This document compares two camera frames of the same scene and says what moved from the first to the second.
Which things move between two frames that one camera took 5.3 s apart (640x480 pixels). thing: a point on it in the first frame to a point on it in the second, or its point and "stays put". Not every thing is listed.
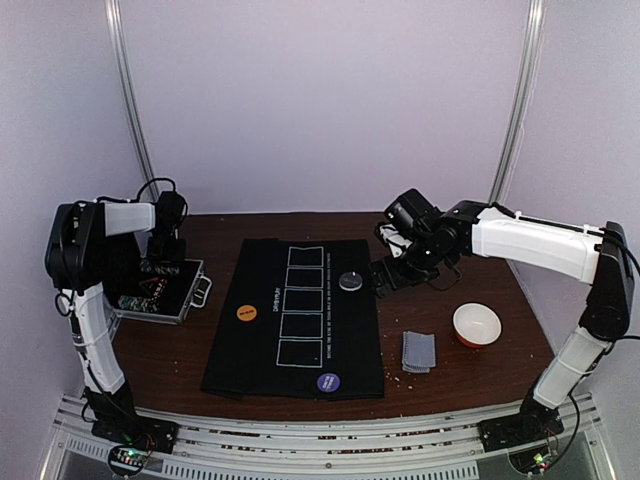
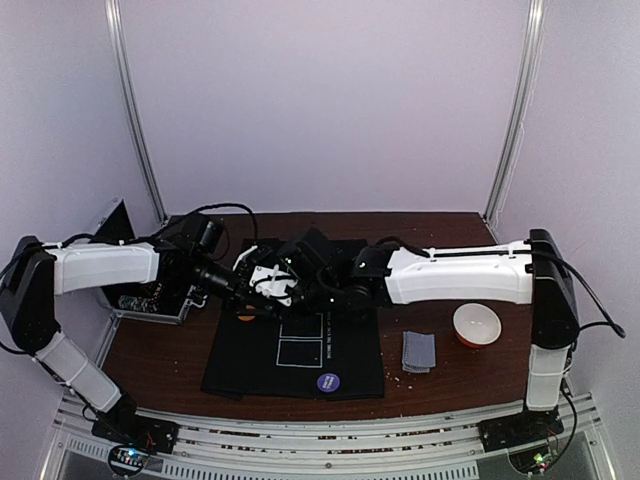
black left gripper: [154, 257] to [235, 286]
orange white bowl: [477, 324] stays put
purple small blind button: [328, 382] stays put
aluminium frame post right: [529, 70] stays put
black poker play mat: [296, 320] stays put
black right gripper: [388, 273] to [304, 282]
